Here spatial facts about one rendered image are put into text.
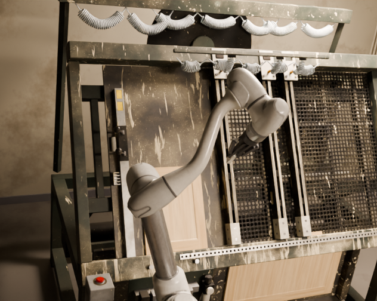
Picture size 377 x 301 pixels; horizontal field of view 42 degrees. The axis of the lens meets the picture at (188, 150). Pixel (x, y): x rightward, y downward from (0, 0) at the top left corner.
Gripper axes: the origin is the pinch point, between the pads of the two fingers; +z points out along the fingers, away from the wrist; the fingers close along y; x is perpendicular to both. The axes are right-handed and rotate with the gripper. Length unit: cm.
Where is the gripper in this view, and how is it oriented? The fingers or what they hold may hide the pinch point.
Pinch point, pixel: (231, 157)
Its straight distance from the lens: 219.0
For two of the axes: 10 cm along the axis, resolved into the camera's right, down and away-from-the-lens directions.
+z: -3.9, 4.8, 7.8
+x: -0.2, 8.5, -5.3
